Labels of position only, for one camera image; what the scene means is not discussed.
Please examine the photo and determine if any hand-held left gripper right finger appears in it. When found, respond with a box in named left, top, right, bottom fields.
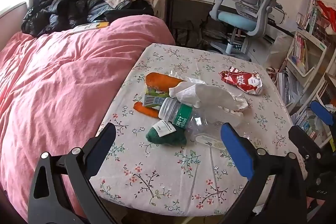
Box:
left=218, top=122, right=307, bottom=224

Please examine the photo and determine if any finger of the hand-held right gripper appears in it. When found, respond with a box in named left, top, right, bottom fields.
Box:
left=288, top=125, right=326, bottom=165
left=310, top=100, right=336, bottom=135

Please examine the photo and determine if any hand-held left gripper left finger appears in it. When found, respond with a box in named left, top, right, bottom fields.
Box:
left=28, top=122, right=117, bottom=224

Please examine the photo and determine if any white paper wrapper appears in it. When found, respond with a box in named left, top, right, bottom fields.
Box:
left=196, top=135, right=226, bottom=151

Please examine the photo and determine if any small carrot piece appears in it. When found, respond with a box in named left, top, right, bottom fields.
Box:
left=133, top=102, right=160, bottom=119

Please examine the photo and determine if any white tissue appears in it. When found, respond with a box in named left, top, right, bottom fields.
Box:
left=194, top=85, right=248, bottom=113
left=169, top=77, right=208, bottom=107

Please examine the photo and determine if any dark green cloth with tag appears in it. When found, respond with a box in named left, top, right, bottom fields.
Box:
left=146, top=120, right=187, bottom=147

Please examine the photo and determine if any green drink carton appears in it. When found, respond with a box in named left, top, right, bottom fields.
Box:
left=143, top=88, right=171, bottom=109

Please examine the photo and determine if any clear plastic bottle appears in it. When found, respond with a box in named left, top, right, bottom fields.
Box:
left=158, top=97, right=244, bottom=143

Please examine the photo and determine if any red white snack wrapper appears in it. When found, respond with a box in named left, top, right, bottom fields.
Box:
left=219, top=67, right=264, bottom=95

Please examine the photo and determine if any large carrot piece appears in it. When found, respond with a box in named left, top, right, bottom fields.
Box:
left=145, top=72, right=184, bottom=91

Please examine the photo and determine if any stack of colourful books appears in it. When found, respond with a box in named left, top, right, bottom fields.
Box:
left=291, top=106, right=328, bottom=146

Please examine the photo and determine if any white bookshelf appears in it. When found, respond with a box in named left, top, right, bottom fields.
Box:
left=285, top=0, right=336, bottom=151

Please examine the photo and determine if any pile of papers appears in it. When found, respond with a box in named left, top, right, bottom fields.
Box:
left=276, top=69, right=300, bottom=106

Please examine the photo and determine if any row of upright books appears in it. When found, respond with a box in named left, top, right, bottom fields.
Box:
left=293, top=35, right=309, bottom=67

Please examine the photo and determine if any floral table cloth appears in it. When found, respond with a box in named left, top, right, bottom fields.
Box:
left=89, top=43, right=307, bottom=216

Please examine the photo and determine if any white plastic bag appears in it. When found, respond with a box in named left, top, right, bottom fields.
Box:
left=268, top=30, right=293, bottom=64

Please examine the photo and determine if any pink blanket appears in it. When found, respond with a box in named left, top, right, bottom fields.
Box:
left=0, top=15, right=176, bottom=222

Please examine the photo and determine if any red cloth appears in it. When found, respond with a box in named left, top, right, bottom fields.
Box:
left=316, top=0, right=336, bottom=30

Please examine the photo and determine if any yellow white book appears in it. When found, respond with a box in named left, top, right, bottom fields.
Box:
left=69, top=21, right=109, bottom=35

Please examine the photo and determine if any grey blue desk chair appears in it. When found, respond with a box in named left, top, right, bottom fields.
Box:
left=209, top=0, right=281, bottom=55

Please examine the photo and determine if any black garment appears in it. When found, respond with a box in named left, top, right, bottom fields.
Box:
left=105, top=0, right=155, bottom=24

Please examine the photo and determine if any grey denim garment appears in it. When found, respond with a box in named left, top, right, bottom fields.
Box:
left=88, top=0, right=132, bottom=22

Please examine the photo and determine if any black puffer jacket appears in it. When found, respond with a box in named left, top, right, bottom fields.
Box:
left=21, top=0, right=116, bottom=37

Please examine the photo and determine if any tote bag with red handles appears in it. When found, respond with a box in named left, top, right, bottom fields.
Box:
left=266, top=67, right=279, bottom=81

